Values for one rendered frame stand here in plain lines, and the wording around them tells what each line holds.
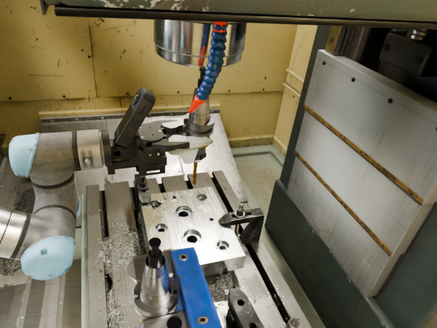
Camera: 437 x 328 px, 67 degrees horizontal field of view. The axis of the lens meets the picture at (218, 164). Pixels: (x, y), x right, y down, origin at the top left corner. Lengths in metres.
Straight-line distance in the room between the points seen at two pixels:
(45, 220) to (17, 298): 0.63
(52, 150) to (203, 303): 0.37
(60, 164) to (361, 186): 0.70
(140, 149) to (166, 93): 1.12
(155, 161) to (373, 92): 0.52
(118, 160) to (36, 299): 0.62
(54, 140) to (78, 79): 1.05
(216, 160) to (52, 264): 1.19
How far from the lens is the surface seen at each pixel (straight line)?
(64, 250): 0.60
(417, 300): 0.95
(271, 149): 2.07
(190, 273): 0.53
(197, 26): 0.54
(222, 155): 1.70
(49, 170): 0.66
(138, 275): 0.54
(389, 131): 0.84
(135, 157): 0.68
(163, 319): 0.50
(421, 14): 0.39
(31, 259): 0.60
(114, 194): 1.19
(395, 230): 0.88
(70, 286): 1.17
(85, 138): 0.65
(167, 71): 1.71
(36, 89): 1.73
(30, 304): 1.18
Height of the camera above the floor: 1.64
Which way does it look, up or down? 34 degrees down
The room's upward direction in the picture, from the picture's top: 7 degrees clockwise
